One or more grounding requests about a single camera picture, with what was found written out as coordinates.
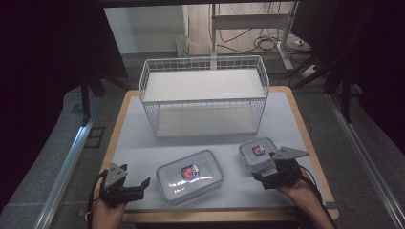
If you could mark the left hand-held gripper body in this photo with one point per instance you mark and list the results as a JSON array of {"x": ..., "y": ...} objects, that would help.
[{"x": 114, "y": 191}]

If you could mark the aluminium rail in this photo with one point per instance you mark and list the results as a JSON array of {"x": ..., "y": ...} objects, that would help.
[
  {"x": 63, "y": 175},
  {"x": 366, "y": 159}
]

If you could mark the pale grey table mat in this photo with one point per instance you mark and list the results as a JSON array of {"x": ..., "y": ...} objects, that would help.
[{"x": 140, "y": 143}]

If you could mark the black stand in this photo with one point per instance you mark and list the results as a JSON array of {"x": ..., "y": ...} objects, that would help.
[
  {"x": 345, "y": 95},
  {"x": 85, "y": 98}
]

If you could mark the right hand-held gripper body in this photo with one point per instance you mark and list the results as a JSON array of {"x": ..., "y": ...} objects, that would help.
[{"x": 285, "y": 173}]

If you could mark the large clear food container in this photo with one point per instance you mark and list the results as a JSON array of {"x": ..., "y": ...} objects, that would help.
[{"x": 191, "y": 187}]

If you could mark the white metal stand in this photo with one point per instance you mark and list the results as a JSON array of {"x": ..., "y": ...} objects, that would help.
[{"x": 251, "y": 20}]

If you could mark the small clear food container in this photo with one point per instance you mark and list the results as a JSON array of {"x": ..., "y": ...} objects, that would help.
[{"x": 251, "y": 159}]

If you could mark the person's right hand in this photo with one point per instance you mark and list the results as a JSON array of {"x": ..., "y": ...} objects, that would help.
[{"x": 302, "y": 194}]

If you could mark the person's left hand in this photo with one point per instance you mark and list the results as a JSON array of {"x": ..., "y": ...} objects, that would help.
[{"x": 106, "y": 216}]

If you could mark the white power strip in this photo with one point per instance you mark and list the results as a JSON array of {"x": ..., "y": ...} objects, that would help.
[{"x": 309, "y": 71}]

